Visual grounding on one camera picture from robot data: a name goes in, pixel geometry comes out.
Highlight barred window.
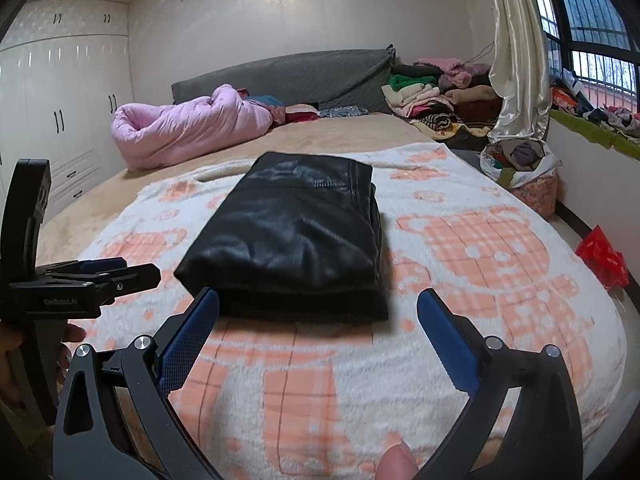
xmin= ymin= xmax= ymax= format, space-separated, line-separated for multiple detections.
xmin=525 ymin=0 xmax=640 ymax=111

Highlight red plastic bag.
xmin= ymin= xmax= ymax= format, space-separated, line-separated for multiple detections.
xmin=575 ymin=225 xmax=629 ymax=292

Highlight green windowsill mat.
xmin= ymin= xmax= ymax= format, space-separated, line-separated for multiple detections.
xmin=549 ymin=109 xmax=640 ymax=162

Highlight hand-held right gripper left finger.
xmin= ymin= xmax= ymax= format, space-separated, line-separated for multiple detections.
xmin=51 ymin=286 xmax=223 ymax=480

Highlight beige bed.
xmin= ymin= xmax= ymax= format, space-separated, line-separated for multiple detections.
xmin=35 ymin=111 xmax=496 ymax=261

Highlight cream satin curtain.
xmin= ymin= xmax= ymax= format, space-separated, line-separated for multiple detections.
xmin=486 ymin=0 xmax=552 ymax=145

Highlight pink quilt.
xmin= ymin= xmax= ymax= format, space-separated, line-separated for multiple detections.
xmin=111 ymin=84 xmax=274 ymax=172

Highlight black leather jacket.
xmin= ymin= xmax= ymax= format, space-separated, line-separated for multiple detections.
xmin=173 ymin=152 xmax=390 ymax=324

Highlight person's left hand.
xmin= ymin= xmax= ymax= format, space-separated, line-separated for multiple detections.
xmin=0 ymin=321 xmax=87 ymax=403

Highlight folded colourful clothes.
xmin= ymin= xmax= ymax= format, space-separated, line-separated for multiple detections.
xmin=235 ymin=87 xmax=372 ymax=125

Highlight grey headboard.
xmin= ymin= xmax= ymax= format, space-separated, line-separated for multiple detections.
xmin=171 ymin=45 xmax=397 ymax=117

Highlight white and orange plaid blanket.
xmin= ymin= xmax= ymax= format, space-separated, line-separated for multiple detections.
xmin=75 ymin=141 xmax=628 ymax=480

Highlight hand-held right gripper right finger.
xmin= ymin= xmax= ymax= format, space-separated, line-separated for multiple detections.
xmin=416 ymin=287 xmax=585 ymax=480

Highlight person's right hand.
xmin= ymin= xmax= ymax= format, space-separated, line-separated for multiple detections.
xmin=377 ymin=439 xmax=419 ymax=480

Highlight white wardrobe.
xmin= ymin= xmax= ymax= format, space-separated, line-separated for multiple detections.
xmin=0 ymin=0 xmax=135 ymax=213

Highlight pile of mixed clothes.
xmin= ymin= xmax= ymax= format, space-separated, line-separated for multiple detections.
xmin=382 ymin=57 xmax=502 ymax=152

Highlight scattered clothes on windowsill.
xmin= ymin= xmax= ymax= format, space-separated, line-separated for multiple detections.
xmin=550 ymin=66 xmax=640 ymax=137

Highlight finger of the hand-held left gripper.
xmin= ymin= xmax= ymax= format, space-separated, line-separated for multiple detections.
xmin=36 ymin=257 xmax=129 ymax=282
xmin=94 ymin=263 xmax=162 ymax=307

